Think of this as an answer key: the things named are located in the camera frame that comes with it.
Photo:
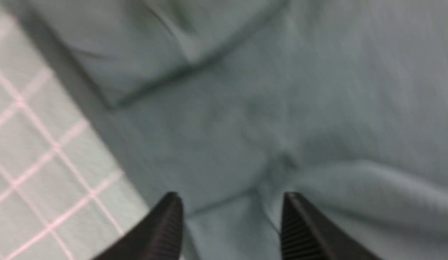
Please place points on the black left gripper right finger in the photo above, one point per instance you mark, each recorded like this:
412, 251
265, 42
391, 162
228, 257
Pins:
307, 234

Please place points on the green checked tablecloth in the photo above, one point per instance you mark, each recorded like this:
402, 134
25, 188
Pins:
62, 194

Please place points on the green long-sleeve top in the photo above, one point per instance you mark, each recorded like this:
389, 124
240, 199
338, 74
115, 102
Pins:
231, 103

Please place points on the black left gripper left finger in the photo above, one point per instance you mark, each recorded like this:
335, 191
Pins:
158, 236

